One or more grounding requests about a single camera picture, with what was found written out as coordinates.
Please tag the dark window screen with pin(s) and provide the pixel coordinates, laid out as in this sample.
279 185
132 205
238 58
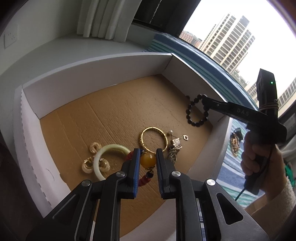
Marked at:
161 14

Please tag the pearl stud earring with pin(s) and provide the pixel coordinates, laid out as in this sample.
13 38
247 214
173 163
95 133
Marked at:
170 132

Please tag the white curtain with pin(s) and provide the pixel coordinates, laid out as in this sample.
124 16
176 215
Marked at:
101 18

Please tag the silver square pendant earring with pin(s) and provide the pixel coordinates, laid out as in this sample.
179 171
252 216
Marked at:
177 142

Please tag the low brick building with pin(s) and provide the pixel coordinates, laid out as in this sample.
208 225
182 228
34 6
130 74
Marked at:
190 38

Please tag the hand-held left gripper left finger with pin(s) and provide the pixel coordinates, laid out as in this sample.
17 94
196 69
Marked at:
135 173

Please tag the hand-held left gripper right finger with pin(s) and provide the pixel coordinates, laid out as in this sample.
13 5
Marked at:
161 173

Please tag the twin beige apartment building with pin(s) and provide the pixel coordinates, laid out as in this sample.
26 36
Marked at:
286 95

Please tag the silver knot earring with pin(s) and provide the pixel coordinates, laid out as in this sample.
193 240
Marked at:
172 155

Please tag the gold hoop earrings cluster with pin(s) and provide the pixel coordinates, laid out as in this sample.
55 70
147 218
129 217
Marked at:
87 166

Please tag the person's right forearm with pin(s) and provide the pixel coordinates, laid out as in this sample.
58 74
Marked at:
282 204

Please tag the black wrist band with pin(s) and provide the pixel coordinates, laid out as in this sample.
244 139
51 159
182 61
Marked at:
237 133

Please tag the gold shell earring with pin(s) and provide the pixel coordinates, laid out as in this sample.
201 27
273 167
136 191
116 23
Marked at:
94 148
104 165

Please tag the smooth gold bangle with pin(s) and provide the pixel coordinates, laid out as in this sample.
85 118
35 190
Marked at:
153 128

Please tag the tall beige tower building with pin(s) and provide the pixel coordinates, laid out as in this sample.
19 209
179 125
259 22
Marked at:
227 44

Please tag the white jade bangle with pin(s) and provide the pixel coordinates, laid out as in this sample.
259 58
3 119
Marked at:
97 162

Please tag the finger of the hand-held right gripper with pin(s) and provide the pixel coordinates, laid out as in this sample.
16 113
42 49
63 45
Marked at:
215 105

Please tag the white cardboard box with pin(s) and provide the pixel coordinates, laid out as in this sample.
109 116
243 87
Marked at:
104 115

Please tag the white wall socket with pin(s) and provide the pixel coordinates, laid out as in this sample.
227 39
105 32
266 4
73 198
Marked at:
10 36

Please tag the person's right hand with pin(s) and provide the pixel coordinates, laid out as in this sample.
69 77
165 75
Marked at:
275 171

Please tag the green cloth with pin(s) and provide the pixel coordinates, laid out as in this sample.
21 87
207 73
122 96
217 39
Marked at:
291 172

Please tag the blue green striped blanket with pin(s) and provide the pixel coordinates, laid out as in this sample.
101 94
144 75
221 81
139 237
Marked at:
231 176

